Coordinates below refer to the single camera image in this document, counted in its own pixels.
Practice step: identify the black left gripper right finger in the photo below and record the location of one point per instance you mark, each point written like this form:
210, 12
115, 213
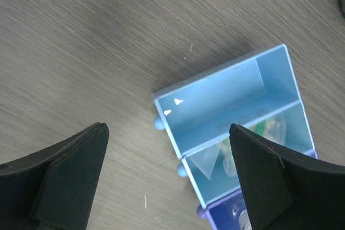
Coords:
284, 189

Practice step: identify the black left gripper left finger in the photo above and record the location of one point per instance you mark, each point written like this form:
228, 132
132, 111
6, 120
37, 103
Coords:
54, 188

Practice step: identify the plastic glove packet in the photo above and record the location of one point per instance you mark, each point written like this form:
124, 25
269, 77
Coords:
273, 129

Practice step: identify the clear plastic funnel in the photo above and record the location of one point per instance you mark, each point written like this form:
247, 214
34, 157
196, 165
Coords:
207, 163

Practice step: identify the blue three-compartment organizer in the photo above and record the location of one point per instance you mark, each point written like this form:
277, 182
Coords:
197, 113

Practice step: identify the clear glass beaker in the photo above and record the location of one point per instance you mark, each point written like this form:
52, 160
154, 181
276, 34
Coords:
240, 215

